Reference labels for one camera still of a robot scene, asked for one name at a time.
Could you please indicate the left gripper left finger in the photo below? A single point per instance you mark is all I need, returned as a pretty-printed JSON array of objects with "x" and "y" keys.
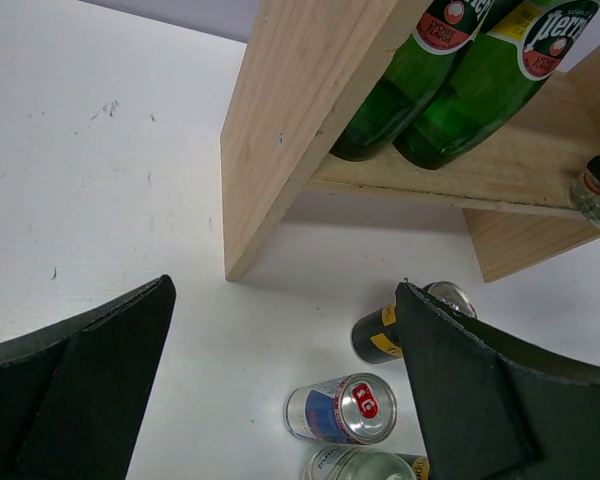
[{"x": 73, "y": 394}]

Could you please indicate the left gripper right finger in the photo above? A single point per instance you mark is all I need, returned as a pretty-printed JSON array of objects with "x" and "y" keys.
[{"x": 492, "y": 406}]

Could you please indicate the clear glass bottle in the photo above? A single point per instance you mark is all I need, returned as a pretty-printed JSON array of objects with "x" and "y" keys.
[
  {"x": 584, "y": 196},
  {"x": 348, "y": 463}
]

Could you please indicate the black yellow can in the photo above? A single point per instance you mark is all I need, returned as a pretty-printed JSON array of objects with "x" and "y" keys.
[
  {"x": 419, "y": 465},
  {"x": 375, "y": 338}
]

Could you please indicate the blue silver Red Bull can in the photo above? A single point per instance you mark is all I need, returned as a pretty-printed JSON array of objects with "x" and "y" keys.
[{"x": 358, "y": 409}]

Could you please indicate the wooden two-tier shelf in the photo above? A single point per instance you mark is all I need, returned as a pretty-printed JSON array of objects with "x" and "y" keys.
[{"x": 308, "y": 67}]

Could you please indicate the right green Perrier bottle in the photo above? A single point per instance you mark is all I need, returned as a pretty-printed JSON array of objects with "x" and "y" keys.
[{"x": 503, "y": 69}]

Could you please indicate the green perrier bottle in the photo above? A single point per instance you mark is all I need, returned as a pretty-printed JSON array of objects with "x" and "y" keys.
[
  {"x": 417, "y": 71},
  {"x": 503, "y": 69}
]

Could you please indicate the left green Perrier bottle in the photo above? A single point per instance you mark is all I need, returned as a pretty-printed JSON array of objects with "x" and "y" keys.
[{"x": 417, "y": 71}]

